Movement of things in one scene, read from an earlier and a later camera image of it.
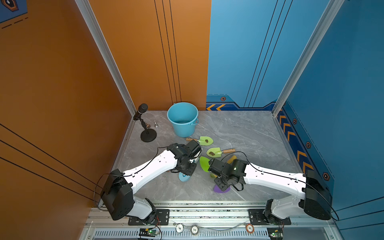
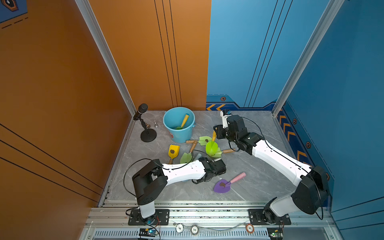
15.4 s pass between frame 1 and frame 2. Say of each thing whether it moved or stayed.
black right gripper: moved
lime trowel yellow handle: moved
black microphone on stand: stayed
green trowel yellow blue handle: moved
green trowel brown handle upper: stayed
